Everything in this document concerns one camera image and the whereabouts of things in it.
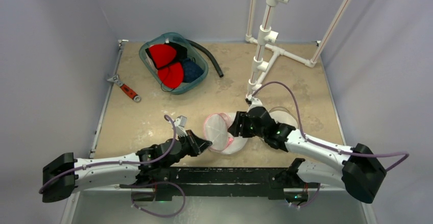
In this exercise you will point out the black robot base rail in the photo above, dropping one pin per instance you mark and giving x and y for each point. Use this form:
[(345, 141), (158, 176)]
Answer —
[(272, 183)]

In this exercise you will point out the pink-trimmed white laundry bag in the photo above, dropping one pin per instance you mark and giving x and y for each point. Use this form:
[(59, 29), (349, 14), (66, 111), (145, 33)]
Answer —
[(215, 129)]

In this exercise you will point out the white PVC pipe rack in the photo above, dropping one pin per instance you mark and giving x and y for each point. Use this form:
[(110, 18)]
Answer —
[(267, 52)]

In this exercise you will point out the red and black bra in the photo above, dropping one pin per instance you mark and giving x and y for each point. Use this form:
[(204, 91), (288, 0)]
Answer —
[(167, 59)]

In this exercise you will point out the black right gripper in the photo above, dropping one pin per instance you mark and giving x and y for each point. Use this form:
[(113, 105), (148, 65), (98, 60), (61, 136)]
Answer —
[(244, 125)]

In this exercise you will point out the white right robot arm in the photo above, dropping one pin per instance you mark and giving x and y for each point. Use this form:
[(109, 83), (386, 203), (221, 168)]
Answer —
[(351, 168)]

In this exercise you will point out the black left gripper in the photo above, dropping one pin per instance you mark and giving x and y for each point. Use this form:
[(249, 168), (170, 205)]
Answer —
[(199, 144)]

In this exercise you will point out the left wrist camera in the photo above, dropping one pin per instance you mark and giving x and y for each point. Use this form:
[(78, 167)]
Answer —
[(180, 123)]

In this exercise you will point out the red-handled adjustable wrench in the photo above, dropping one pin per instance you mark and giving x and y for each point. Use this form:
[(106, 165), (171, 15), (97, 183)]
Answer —
[(126, 89)]

